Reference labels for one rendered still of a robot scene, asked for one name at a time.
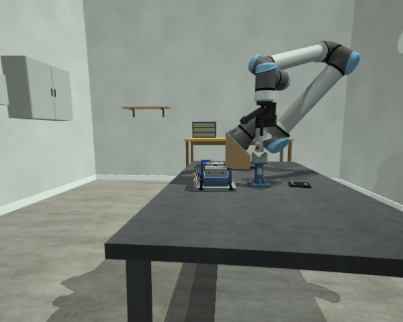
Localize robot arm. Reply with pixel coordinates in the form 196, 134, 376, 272
228, 41, 360, 154

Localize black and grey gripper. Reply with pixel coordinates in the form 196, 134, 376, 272
255, 101, 277, 150

